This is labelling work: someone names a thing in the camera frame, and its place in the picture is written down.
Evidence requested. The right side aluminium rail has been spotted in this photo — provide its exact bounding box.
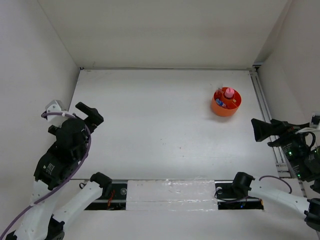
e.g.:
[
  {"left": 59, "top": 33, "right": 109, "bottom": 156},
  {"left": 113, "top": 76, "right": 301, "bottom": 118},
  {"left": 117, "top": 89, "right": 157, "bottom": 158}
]
[{"left": 248, "top": 65, "right": 308, "bottom": 201}]

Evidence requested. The pink capped clear tube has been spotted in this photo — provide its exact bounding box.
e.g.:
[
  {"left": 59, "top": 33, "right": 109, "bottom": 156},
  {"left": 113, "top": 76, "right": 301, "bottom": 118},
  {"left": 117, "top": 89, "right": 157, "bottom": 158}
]
[{"left": 224, "top": 87, "right": 235, "bottom": 99}]

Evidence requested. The orange round organizer container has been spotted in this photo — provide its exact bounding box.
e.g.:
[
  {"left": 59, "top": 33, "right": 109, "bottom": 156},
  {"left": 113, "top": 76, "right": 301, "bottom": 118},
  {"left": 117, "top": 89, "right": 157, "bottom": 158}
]
[{"left": 210, "top": 87, "right": 242, "bottom": 117}]

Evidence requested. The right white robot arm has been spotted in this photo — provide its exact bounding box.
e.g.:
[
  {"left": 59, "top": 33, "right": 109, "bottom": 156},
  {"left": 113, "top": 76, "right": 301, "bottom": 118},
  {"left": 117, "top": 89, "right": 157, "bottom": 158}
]
[{"left": 231, "top": 115, "right": 320, "bottom": 231}]

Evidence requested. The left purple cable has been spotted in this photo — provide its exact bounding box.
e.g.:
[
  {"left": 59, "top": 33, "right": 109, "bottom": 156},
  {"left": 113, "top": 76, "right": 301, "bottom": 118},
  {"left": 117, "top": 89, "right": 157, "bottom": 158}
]
[{"left": 3, "top": 112, "right": 93, "bottom": 240}]

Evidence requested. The black metal base rail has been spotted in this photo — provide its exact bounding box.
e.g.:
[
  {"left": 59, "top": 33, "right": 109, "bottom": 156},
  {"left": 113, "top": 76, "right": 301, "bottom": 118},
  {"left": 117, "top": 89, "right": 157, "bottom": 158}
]
[{"left": 33, "top": 177, "right": 265, "bottom": 211}]

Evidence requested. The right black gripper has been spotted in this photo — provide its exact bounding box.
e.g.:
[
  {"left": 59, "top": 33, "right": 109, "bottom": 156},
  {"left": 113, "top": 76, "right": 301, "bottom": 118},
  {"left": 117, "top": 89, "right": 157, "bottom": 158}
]
[{"left": 250, "top": 116, "right": 310, "bottom": 179}]

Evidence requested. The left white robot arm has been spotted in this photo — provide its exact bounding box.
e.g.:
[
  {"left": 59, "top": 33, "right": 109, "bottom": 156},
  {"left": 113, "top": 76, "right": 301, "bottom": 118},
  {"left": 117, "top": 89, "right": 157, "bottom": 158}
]
[{"left": 0, "top": 100, "right": 112, "bottom": 240}]

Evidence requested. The blue capped spray bottle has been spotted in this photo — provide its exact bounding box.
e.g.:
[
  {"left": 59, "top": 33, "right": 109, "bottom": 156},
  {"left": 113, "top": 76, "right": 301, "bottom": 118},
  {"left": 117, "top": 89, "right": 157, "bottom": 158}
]
[{"left": 215, "top": 99, "right": 228, "bottom": 109}]

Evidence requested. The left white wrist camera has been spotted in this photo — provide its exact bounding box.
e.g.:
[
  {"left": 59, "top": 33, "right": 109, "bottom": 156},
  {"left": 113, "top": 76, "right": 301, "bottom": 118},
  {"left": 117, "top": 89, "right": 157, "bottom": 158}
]
[{"left": 44, "top": 100, "right": 67, "bottom": 128}]

